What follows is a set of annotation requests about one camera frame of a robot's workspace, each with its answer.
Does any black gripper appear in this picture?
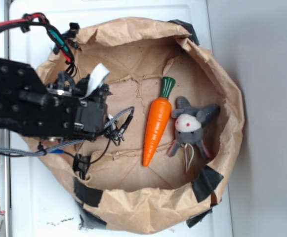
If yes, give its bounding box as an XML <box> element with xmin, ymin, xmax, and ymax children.
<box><xmin>19</xmin><ymin>71</ymin><xmax>114</xmax><ymax>144</ymax></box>

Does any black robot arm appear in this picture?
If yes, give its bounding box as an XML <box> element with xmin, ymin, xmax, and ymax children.
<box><xmin>0</xmin><ymin>58</ymin><xmax>110</xmax><ymax>141</ymax></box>

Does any orange plastic toy carrot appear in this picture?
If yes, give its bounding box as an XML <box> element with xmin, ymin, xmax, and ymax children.
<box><xmin>143</xmin><ymin>77</ymin><xmax>176</xmax><ymax>167</ymax></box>

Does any crumpled brown paper bag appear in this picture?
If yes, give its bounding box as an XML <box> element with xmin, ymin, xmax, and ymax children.
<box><xmin>41</xmin><ymin>17</ymin><xmax>245</xmax><ymax>234</ymax></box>

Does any grey plush bunny toy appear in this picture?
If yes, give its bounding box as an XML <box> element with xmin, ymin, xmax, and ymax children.
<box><xmin>167</xmin><ymin>96</ymin><xmax>220</xmax><ymax>171</ymax></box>

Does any white flat ribbon cable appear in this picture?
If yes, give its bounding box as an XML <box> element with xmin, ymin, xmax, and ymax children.
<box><xmin>80</xmin><ymin>62</ymin><xmax>111</xmax><ymax>101</ymax></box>

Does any red and black wire bundle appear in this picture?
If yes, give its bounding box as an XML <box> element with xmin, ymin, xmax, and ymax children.
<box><xmin>0</xmin><ymin>12</ymin><xmax>82</xmax><ymax>75</ymax></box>

